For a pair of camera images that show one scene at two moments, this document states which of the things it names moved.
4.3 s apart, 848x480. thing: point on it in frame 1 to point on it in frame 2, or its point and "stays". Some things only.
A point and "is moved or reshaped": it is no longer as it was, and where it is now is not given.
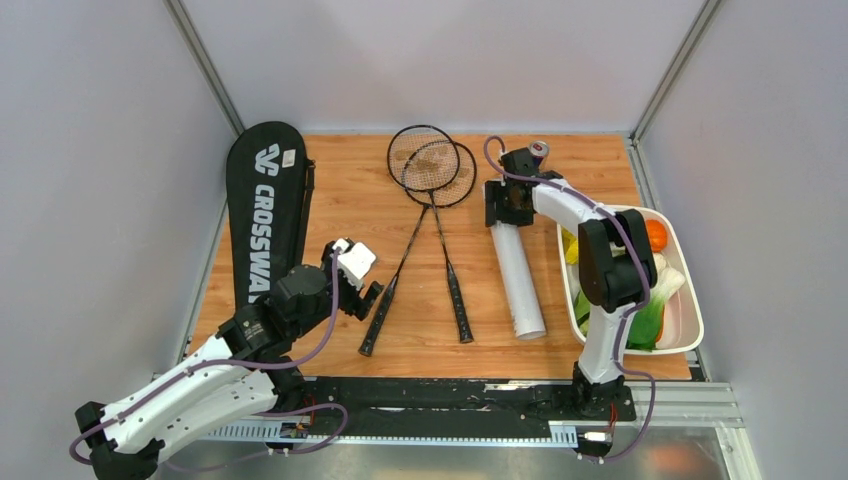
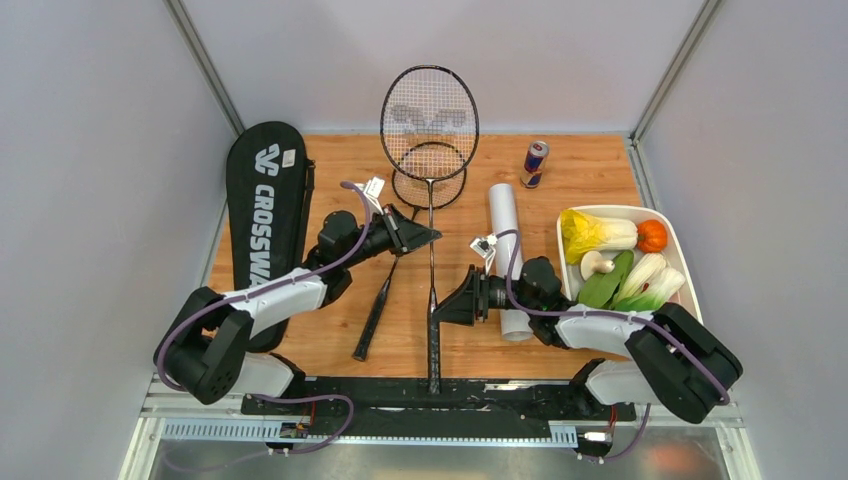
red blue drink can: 539,150 stays
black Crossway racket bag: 269,182 stays
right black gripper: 495,190 to 468,303
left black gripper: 358,305 to 404,234
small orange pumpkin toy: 658,235 stays
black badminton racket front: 427,158 is moved or reshaped
